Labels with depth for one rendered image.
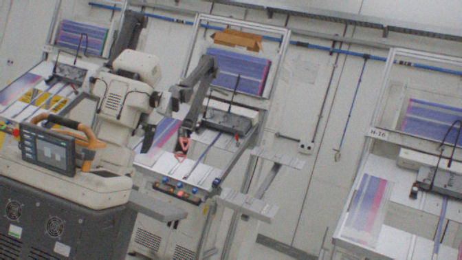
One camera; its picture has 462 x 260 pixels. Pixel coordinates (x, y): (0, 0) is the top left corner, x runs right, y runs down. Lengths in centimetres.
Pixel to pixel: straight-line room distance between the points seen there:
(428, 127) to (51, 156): 209
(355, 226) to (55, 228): 152
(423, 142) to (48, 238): 212
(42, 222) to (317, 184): 303
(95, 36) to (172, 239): 182
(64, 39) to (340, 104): 265
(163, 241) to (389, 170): 160
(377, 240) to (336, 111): 218
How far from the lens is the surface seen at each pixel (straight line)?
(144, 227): 321
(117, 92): 212
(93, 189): 176
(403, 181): 274
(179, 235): 307
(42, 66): 413
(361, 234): 243
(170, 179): 271
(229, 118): 300
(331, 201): 437
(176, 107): 211
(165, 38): 525
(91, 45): 382
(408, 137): 283
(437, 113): 282
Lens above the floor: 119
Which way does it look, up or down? 2 degrees down
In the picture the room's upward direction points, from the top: 16 degrees clockwise
